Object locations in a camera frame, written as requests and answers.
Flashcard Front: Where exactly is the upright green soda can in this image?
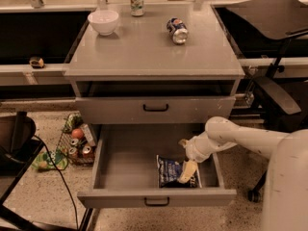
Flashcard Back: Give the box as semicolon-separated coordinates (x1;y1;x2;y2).
130;0;144;16

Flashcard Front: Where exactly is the open grey middle drawer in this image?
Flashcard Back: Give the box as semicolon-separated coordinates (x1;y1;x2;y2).
78;124;237;209

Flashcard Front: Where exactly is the wire basket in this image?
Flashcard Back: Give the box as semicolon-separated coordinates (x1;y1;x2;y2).
57;113;96;165

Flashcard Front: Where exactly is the black chair at left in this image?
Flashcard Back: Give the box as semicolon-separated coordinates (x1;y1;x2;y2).
0;112;78;231

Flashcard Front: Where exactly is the black office chair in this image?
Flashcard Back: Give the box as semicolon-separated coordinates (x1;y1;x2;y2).
215;0;308;204

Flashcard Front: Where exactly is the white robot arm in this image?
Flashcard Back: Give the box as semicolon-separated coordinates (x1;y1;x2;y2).
179;116;308;231

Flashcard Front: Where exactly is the blue chip bag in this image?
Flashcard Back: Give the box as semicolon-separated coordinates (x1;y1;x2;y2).
156;155;202;188

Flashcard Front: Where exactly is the closed grey top drawer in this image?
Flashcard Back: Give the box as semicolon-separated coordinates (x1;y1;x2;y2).
76;96;235;124

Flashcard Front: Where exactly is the tape measure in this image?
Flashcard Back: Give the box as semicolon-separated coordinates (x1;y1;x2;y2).
29;57;44;68

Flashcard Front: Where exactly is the white box in basket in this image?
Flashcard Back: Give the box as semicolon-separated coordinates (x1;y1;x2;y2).
81;123;96;146

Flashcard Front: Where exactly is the black cable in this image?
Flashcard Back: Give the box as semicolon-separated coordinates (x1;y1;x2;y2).
33;134;80;231

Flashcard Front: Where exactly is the green chip bag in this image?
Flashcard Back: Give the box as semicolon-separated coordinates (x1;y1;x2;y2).
63;114;83;133

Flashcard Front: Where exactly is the red soda can in basket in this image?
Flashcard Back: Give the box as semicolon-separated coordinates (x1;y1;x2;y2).
82;145;92;159

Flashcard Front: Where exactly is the lying blue soda can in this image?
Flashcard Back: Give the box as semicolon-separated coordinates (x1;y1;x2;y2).
167;17;189;44

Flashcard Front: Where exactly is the orange ball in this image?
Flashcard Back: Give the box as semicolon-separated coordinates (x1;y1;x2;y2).
71;128;84;140

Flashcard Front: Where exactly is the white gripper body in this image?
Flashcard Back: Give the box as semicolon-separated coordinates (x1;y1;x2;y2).
185;132;213;163

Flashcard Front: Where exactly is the silver soda can in basket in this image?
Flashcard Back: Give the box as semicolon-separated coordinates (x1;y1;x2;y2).
70;139;79;146

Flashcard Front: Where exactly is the grey drawer cabinet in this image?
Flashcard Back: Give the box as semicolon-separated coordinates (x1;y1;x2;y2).
64;2;245;142

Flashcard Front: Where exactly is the white bowl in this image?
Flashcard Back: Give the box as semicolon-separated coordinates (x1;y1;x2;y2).
88;10;119;36

